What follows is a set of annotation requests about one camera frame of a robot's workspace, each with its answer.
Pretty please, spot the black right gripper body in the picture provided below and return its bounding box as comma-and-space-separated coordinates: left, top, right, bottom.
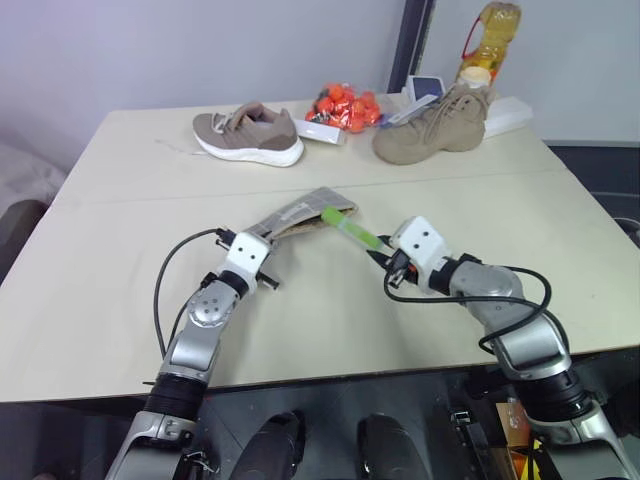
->
383, 247, 419, 288

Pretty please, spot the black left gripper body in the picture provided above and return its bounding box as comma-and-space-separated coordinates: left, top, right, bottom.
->
255, 268, 283, 292

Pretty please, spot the green highlighter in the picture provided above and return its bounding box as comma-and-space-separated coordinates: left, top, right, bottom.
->
320, 205, 387, 252

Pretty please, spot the beige grid pouch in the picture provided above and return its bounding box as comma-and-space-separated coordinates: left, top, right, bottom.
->
242, 185, 361, 247

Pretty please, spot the tan lace-up boot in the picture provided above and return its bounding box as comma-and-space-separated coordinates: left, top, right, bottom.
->
371, 83, 497, 166

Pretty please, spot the flat white box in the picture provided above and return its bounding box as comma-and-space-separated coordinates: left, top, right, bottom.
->
293, 118, 349, 148

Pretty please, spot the blue and white card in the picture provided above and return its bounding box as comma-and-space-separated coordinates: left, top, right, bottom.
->
383, 94, 437, 127

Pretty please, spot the bag of orange balls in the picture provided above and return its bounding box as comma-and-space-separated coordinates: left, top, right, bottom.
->
305, 84, 384, 136

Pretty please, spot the brown sneaker with white sole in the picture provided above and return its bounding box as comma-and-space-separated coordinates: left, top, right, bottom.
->
191, 101, 306, 168

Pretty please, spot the white box with dark lid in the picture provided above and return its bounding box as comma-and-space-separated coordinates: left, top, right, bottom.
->
401, 74, 447, 102

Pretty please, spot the dark rounded shape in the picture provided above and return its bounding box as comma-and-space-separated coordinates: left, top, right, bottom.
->
356, 413, 427, 480
238, 410, 307, 480

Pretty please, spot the clear white plastic case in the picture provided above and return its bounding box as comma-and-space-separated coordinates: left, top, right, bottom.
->
483, 96, 535, 140

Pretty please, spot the round white lid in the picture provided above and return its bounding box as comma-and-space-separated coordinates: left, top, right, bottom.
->
459, 66, 492, 90

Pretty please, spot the orange cardboard box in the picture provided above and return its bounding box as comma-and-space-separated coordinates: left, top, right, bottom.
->
494, 401, 542, 480

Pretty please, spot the yellow cooking oil bottle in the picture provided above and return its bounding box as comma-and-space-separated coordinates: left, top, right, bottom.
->
455, 0, 524, 92

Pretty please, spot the black side table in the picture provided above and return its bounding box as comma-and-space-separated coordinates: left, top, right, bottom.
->
546, 139, 640, 351

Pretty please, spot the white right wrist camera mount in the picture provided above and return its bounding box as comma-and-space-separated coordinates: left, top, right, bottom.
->
392, 215, 452, 297

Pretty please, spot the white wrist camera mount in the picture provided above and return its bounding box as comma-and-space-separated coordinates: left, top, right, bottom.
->
218, 231, 272, 294
392, 215, 452, 297

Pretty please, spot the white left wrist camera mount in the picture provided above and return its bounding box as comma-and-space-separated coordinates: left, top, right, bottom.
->
218, 231, 272, 294

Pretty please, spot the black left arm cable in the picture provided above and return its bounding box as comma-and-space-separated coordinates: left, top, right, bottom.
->
152, 227, 224, 359

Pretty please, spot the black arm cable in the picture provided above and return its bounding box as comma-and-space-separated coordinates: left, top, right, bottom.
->
383, 264, 554, 354
152, 227, 224, 359

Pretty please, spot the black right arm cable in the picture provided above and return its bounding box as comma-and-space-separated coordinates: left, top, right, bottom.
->
383, 264, 554, 354

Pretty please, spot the thin white string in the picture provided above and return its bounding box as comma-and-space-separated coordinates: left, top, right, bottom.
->
153, 138, 202, 157

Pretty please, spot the dark upright post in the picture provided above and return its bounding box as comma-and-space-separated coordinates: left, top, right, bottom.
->
386, 0, 427, 95

